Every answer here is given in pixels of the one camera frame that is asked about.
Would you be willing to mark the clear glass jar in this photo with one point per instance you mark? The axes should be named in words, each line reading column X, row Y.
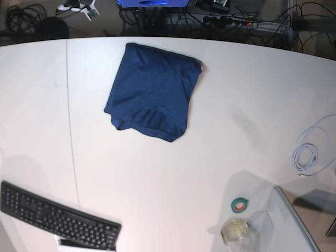
column 236, row 235

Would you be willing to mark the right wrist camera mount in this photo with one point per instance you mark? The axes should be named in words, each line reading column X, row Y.
column 87, row 7

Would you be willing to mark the black computer keyboard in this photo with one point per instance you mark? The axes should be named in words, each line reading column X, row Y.
column 76, row 226

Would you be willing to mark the blue box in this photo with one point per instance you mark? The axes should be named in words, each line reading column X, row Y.
column 153, row 3

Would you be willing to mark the black power strip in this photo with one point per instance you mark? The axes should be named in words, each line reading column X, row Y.
column 221, row 22

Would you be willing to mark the dark blue t-shirt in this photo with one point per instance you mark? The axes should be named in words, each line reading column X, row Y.
column 152, row 90

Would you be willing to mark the green electrical tape roll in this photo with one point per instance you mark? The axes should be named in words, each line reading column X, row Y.
column 239, row 205

